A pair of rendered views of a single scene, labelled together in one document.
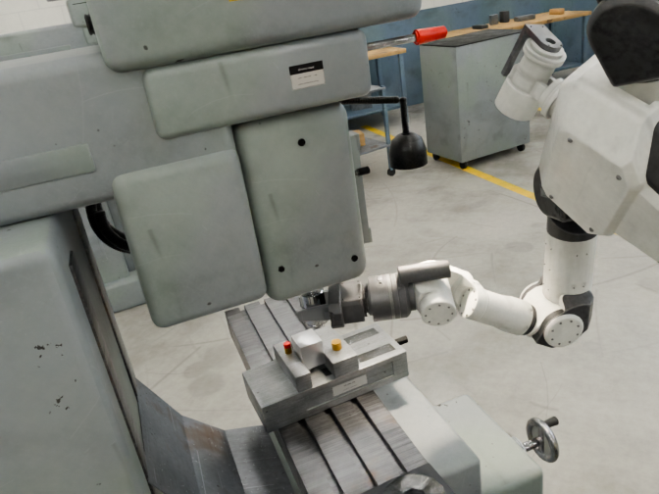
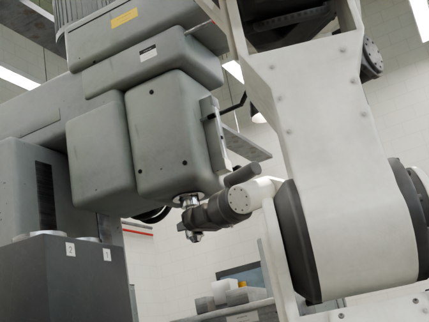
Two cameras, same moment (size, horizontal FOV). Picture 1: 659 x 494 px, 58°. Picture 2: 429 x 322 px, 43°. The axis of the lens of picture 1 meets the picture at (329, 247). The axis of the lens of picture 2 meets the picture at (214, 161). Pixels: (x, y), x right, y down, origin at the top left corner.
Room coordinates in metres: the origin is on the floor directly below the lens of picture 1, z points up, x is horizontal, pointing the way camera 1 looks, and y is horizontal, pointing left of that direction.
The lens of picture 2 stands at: (0.05, -0.91, 0.90)
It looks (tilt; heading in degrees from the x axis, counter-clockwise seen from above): 20 degrees up; 41
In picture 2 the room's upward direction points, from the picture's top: 11 degrees counter-clockwise
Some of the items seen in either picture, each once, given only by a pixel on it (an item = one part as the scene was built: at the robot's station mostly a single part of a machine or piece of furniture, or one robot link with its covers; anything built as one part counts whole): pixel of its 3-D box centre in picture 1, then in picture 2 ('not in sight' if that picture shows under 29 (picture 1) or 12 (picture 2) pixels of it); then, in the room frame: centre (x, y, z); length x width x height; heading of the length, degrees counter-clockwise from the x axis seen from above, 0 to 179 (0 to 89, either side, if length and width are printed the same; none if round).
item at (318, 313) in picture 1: (314, 315); (184, 224); (0.98, 0.05, 1.23); 0.06 x 0.02 x 0.03; 86
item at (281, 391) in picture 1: (324, 367); (241, 313); (1.14, 0.05, 1.00); 0.35 x 0.15 x 0.11; 110
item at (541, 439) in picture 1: (531, 444); not in sight; (1.16, -0.43, 0.65); 0.16 x 0.12 x 0.12; 107
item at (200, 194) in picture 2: not in sight; (188, 197); (1.01, 0.05, 1.31); 0.09 x 0.09 x 0.01
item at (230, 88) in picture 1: (246, 75); (154, 78); (1.00, 0.09, 1.68); 0.34 x 0.24 x 0.10; 107
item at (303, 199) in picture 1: (290, 192); (177, 140); (1.01, 0.05, 1.47); 0.21 x 0.19 x 0.32; 17
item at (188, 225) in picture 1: (184, 220); (120, 162); (0.96, 0.23, 1.47); 0.24 x 0.19 x 0.26; 17
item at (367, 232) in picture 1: (352, 189); (215, 135); (1.05, -0.06, 1.45); 0.04 x 0.04 x 0.21; 17
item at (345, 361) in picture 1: (332, 350); (248, 297); (1.15, 0.03, 1.04); 0.15 x 0.06 x 0.04; 20
